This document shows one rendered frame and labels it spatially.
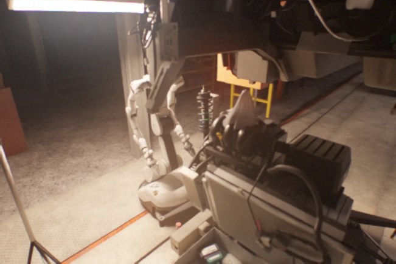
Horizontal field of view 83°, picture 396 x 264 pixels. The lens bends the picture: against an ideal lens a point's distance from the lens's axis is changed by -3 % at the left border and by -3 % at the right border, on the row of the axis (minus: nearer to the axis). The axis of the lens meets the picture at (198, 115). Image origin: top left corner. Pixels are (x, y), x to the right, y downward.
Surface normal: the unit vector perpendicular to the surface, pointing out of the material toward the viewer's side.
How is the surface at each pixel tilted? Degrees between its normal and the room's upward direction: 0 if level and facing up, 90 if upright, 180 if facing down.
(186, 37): 90
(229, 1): 86
